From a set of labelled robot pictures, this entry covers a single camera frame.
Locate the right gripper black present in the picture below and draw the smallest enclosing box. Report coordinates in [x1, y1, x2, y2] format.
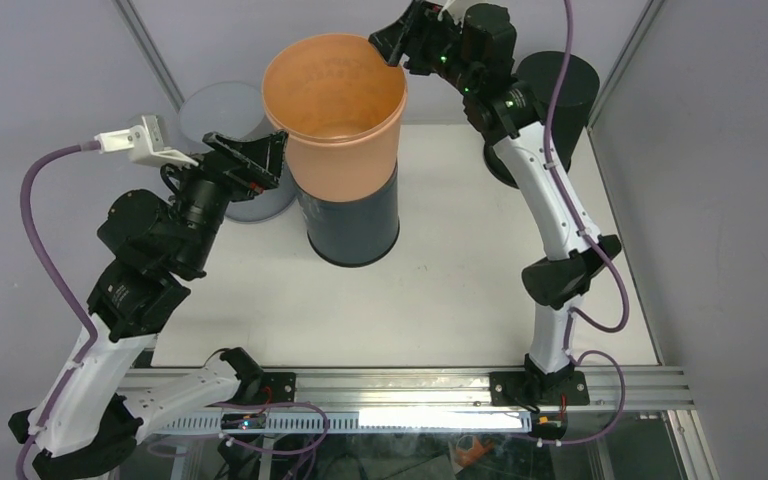
[368, 0, 480, 96]

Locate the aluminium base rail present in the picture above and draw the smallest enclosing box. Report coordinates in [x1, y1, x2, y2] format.
[99, 366, 697, 415]

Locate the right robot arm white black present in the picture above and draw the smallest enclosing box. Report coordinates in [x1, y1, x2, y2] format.
[368, 1, 622, 405]

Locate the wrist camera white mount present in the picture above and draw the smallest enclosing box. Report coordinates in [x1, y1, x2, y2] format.
[94, 114, 199, 169]
[438, 0, 475, 21]

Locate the black ribbed plastic bucket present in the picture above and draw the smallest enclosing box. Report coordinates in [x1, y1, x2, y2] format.
[516, 51, 600, 172]

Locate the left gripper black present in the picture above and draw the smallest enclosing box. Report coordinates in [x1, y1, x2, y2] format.
[159, 128, 290, 272]

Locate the right aluminium frame post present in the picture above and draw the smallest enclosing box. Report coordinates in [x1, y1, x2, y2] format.
[586, 0, 665, 132]

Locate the left aluminium frame post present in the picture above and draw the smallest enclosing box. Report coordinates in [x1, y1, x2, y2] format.
[112, 0, 185, 111]

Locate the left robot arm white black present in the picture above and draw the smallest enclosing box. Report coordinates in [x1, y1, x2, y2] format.
[9, 127, 289, 479]

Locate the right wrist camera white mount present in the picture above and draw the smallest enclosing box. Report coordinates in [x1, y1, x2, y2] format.
[438, 0, 475, 21]

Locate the grey plastic bucket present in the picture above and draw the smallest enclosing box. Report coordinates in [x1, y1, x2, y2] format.
[178, 81, 297, 224]

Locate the orange plastic bucket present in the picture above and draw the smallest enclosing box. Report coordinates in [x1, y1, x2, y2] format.
[262, 33, 408, 202]

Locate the dark blue plastic bucket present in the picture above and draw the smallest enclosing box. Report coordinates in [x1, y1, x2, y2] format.
[290, 165, 400, 268]

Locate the aluminium frame post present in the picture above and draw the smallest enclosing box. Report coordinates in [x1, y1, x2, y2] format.
[586, 0, 665, 132]
[112, 0, 185, 111]

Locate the white slotted cable duct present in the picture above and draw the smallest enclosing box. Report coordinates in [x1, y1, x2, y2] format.
[158, 407, 531, 436]

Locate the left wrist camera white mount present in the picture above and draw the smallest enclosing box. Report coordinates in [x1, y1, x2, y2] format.
[94, 114, 199, 169]

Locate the orange object below table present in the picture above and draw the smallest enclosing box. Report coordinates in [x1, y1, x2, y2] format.
[452, 435, 495, 467]

